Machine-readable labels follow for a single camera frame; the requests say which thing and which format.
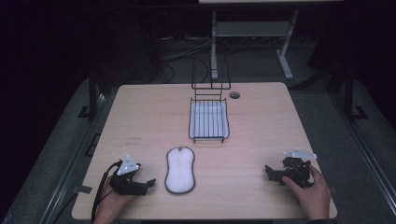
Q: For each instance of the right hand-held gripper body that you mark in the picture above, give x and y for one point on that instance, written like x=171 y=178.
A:
x=297 y=170

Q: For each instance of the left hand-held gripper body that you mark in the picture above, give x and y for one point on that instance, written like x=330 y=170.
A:
x=127 y=166

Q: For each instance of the white fluffy sponge pad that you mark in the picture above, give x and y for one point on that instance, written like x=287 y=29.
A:
x=180 y=170

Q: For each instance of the person's right hand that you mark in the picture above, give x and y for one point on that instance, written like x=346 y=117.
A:
x=313 y=196

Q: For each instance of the person's left hand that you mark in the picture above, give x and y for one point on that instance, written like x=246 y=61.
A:
x=109 y=202

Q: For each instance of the grey tape strip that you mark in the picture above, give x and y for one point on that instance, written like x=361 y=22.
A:
x=82 y=188

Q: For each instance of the white plastic tray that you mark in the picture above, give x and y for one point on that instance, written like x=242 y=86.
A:
x=195 y=132

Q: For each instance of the black metal stand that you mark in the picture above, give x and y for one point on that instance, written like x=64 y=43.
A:
x=349 y=93
x=92 y=93

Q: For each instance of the white metal desk frame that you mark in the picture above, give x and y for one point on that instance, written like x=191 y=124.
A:
x=252 y=28

